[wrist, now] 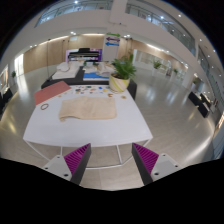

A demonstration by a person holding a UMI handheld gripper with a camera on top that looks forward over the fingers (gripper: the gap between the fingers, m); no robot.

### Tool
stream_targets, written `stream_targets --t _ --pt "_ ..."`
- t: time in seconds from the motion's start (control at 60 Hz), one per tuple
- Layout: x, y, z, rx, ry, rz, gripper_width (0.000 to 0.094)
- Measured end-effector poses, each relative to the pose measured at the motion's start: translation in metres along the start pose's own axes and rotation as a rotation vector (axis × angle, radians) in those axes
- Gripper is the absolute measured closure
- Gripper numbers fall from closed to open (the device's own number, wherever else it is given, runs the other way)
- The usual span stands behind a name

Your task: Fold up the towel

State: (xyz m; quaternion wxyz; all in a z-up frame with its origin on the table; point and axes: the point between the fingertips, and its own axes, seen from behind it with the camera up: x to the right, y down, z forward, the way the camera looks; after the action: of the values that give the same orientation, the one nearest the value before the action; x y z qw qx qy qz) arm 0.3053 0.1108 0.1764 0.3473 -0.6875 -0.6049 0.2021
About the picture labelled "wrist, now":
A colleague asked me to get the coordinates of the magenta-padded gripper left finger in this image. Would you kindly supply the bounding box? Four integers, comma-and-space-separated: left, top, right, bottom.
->
41, 142, 92, 186

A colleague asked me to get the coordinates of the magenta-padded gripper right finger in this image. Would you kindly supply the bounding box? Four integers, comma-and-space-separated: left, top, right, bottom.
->
131, 142, 183, 187

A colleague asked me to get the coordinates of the beige terry towel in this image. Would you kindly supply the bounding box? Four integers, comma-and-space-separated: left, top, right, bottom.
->
58, 96, 118, 122

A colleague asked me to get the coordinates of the pink rectangular board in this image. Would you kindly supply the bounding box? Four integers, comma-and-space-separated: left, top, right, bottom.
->
33, 80, 72, 106

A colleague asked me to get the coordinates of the group of black chairs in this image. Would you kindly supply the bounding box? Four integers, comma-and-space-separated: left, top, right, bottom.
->
188, 90, 213, 118
0, 88, 14, 111

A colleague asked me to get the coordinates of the black display platform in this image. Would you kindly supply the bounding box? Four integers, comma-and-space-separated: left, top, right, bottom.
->
40, 66, 138, 100

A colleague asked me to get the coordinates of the potted plant in striped pot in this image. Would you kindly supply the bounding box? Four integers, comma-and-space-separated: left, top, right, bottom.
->
108, 53, 137, 94

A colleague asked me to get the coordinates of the model on blue base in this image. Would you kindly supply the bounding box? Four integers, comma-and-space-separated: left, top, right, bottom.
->
82, 61, 116, 81

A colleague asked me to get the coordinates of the white architectural model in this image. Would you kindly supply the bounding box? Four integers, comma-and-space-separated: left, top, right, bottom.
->
51, 60, 83, 80

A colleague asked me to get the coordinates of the purple display screen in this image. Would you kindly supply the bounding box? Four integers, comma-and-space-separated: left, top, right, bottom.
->
65, 48, 103, 63

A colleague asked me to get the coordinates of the purple arrow sign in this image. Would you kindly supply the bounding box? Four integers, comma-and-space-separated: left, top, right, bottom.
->
105, 36, 121, 43

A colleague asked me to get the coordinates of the green arrow sign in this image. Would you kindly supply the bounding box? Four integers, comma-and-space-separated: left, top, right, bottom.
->
106, 31, 121, 38

